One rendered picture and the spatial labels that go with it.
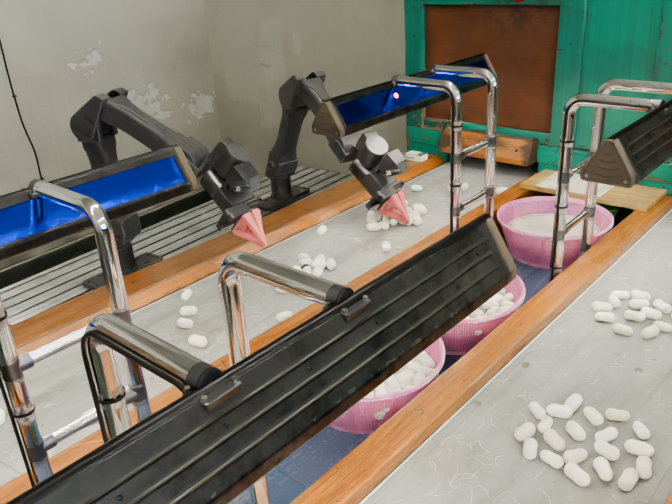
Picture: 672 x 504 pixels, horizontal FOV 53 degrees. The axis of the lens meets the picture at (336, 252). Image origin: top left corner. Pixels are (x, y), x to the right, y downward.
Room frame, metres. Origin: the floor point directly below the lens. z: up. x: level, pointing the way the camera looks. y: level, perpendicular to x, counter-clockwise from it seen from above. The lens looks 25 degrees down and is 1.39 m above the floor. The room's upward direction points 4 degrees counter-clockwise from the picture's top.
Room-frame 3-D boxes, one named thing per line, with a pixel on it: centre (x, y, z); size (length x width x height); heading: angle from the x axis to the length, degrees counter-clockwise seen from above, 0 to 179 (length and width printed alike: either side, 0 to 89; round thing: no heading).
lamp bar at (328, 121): (1.56, -0.20, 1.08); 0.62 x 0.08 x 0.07; 137
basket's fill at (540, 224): (1.49, -0.53, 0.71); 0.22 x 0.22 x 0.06
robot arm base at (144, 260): (1.53, 0.53, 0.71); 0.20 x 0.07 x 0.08; 141
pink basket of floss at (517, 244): (1.49, -0.53, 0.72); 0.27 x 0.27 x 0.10
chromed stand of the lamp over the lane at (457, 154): (1.50, -0.26, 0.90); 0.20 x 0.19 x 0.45; 137
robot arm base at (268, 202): (2.00, 0.16, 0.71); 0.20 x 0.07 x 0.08; 141
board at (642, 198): (1.65, -0.67, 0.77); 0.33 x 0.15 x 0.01; 47
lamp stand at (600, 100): (1.23, -0.55, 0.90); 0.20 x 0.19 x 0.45; 137
